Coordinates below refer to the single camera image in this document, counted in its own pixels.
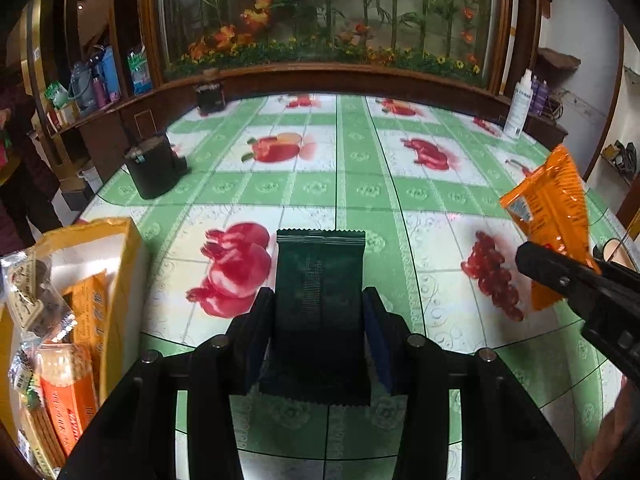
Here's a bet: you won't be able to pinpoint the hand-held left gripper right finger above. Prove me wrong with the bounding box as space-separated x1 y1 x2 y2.
361 286 583 480

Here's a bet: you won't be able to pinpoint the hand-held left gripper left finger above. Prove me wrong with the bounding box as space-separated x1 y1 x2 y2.
57 286 275 480

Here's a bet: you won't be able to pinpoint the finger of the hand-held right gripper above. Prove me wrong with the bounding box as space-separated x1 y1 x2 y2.
515 241 601 306

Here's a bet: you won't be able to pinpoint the dark green packet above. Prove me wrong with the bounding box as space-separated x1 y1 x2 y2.
259 228 372 407

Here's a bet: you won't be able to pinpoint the yellow cardboard box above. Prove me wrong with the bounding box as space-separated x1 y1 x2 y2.
0 216 151 480

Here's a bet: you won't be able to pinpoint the cracker packet orange label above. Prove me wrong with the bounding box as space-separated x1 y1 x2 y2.
20 342 98 478

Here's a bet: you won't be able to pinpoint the clear plum packet beige label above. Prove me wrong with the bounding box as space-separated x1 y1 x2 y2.
0 250 76 341

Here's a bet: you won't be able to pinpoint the black white candy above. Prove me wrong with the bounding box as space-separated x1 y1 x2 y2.
7 347 37 393

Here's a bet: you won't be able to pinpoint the person's right hand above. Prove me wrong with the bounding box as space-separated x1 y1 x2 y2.
582 377 640 480

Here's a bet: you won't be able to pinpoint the white spray bottle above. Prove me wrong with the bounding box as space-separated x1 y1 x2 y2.
502 69 533 140

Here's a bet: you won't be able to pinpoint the orange snack packet black label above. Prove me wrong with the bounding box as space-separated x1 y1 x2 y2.
65 270 113 361

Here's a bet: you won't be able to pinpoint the green fruit print tablecloth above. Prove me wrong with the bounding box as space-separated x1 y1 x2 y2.
80 91 631 480

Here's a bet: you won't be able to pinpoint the black cylinder container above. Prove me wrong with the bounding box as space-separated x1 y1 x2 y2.
123 135 188 201
194 67 227 117

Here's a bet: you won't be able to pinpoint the white bucket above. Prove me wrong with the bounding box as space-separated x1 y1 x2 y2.
77 162 103 196

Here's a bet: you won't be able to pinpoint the wooden cabinet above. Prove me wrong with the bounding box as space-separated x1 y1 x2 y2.
50 95 168 191

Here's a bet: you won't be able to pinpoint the blue green plastic pack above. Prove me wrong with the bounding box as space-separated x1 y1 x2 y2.
126 49 153 96

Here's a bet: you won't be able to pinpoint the yellow carton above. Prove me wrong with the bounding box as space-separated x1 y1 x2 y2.
54 102 81 128

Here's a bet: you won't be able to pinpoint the grey blue thermos jug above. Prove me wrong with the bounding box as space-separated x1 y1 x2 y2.
69 62 96 112

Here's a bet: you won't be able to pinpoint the green bag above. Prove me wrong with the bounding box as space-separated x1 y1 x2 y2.
44 82 69 109

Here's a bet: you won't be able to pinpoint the glass flower display case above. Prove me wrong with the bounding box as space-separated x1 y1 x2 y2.
140 0 516 93

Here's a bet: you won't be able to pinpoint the black tangled cords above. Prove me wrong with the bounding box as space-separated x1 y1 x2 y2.
602 139 640 177

